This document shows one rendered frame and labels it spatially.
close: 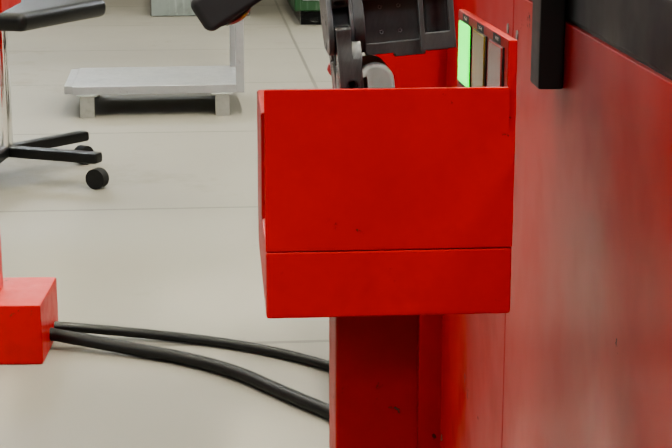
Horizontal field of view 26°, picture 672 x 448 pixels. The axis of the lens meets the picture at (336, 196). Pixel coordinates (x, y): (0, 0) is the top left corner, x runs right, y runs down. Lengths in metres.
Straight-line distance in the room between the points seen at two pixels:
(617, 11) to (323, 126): 0.21
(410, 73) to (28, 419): 1.00
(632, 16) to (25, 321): 2.08
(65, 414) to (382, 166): 1.77
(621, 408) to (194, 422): 1.66
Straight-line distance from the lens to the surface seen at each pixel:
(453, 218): 0.94
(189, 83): 5.66
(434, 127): 0.93
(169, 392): 2.72
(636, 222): 0.92
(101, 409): 2.65
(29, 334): 2.88
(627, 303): 0.95
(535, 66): 1.17
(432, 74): 2.02
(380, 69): 0.94
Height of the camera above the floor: 0.95
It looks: 13 degrees down
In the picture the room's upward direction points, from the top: straight up
